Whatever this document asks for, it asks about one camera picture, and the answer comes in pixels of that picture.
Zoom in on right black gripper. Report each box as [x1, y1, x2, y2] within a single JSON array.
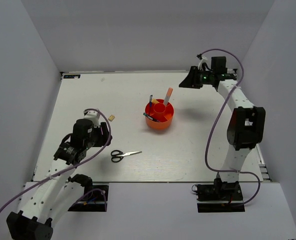
[[179, 65, 215, 89]]

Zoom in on orange-capped highlighter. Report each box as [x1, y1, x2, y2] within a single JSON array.
[[163, 87, 173, 106]]

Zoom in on small tan eraser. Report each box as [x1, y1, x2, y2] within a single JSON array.
[[108, 115, 115, 121]]

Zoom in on blue gel pen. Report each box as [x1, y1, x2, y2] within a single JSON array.
[[149, 95, 153, 108]]

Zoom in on green gel pen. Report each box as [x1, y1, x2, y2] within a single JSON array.
[[143, 112, 160, 123]]

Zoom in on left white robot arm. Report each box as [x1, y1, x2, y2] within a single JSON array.
[[6, 117, 112, 240]]

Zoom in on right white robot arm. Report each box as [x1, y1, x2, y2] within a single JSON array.
[[179, 56, 266, 200]]

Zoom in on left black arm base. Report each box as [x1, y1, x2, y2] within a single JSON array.
[[68, 184, 109, 213]]

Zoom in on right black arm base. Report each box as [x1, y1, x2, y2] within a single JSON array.
[[191, 184, 245, 213]]

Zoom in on orange round compartment container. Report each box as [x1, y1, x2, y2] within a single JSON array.
[[144, 99, 174, 130]]

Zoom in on left blue corner label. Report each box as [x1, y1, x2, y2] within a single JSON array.
[[63, 74, 81, 79]]

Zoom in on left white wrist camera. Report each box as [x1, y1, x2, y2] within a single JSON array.
[[84, 110, 100, 128]]

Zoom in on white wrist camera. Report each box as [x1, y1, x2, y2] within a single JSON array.
[[196, 54, 210, 71], [84, 110, 100, 128]]

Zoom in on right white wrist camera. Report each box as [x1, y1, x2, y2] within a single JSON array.
[[196, 54, 210, 71]]

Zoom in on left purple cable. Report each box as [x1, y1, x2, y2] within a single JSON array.
[[0, 107, 113, 237]]

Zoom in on purple cable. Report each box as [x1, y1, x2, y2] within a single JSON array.
[[0, 107, 113, 237], [196, 48, 261, 207]]

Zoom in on black-handled scissors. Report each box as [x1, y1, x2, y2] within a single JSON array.
[[111, 150, 142, 163]]

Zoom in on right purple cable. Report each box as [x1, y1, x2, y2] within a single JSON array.
[[196, 48, 261, 207]]

